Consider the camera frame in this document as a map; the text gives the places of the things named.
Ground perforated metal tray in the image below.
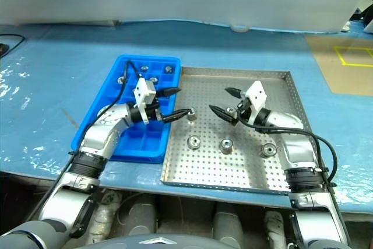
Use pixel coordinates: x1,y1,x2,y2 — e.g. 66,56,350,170
160,66,317,196

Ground grey robot torso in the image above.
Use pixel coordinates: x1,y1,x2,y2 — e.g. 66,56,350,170
74,233,292,249

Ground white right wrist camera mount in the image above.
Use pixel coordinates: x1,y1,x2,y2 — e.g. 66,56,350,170
244,80,268,124

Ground brown cardboard sheet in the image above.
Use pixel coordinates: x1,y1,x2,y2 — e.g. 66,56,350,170
304,34,373,97

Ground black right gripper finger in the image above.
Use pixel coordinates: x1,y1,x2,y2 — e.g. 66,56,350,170
209,104,240,126
225,87,243,100

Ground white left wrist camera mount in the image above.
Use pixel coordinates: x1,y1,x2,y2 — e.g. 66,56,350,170
132,78,157,124

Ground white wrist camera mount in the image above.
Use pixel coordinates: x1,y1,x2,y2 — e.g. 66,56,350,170
132,78,157,124
244,80,268,124

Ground white dirty shoe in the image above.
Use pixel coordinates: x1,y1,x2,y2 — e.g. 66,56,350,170
89,190,121,244
263,211,288,249

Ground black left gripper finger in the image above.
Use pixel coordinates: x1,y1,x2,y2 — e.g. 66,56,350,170
161,108,193,124
157,87,181,97

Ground blue compartment tray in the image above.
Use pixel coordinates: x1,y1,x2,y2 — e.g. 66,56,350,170
71,54,182,164

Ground black bulky object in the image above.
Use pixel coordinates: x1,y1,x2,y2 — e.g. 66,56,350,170
351,6,373,33

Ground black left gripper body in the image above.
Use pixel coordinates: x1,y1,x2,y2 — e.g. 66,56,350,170
145,97,164,123

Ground grey rounded column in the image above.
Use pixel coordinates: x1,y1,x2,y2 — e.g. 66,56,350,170
213,202,246,247
124,195,159,238

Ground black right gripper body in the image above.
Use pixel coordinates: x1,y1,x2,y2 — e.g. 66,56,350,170
235,99,254,124

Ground black loose cable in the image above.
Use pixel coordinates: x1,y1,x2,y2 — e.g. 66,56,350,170
0,33,26,59

